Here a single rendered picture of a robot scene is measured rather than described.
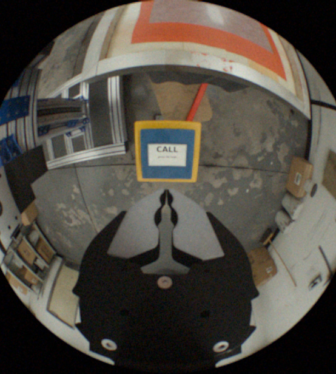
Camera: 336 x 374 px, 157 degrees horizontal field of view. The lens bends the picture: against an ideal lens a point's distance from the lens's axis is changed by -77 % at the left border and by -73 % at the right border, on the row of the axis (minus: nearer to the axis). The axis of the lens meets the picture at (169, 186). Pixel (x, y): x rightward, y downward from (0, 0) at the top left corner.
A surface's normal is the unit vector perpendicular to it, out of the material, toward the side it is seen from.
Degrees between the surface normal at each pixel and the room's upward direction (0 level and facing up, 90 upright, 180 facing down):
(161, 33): 0
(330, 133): 90
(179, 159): 0
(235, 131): 0
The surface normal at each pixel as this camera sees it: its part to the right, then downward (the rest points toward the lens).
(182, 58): 0.00, 0.47
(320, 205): -1.00, -0.01
